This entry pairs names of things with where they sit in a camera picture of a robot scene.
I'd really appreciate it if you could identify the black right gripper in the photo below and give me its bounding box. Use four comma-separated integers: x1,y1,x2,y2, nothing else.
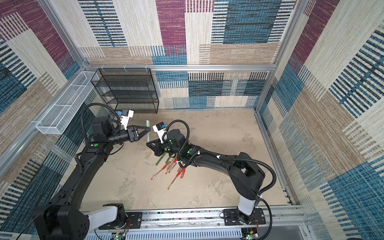
146,137,181,157

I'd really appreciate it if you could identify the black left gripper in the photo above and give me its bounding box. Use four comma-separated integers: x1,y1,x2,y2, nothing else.
106,125,150,147

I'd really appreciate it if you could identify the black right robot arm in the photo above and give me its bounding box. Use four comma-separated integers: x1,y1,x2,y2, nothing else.
147,130,265,225

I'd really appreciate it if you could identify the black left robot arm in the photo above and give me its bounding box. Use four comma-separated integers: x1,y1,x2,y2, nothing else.
33,117,151,240

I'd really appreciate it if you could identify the red gel pen short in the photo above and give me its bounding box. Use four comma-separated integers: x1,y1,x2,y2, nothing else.
181,169,186,179

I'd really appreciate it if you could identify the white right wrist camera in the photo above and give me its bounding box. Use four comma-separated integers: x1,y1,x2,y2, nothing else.
153,122,167,144

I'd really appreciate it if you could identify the black wire mesh shelf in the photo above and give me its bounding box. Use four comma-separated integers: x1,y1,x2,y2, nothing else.
91,68,159,114

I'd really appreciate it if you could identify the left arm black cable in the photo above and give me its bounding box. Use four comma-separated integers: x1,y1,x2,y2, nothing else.
80,102,122,142

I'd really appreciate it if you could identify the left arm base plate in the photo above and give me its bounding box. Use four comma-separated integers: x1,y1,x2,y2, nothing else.
98,212,143,230

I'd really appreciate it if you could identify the white wire mesh basket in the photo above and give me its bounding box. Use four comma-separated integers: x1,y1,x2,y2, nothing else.
36,71,95,135

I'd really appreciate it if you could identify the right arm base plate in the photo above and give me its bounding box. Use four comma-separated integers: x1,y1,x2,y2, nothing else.
220,208,266,226

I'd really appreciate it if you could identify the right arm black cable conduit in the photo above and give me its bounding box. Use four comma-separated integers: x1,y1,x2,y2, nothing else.
164,119,277,240

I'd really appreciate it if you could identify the aluminium mounting rail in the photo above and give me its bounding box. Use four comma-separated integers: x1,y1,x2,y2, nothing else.
56,205,307,233

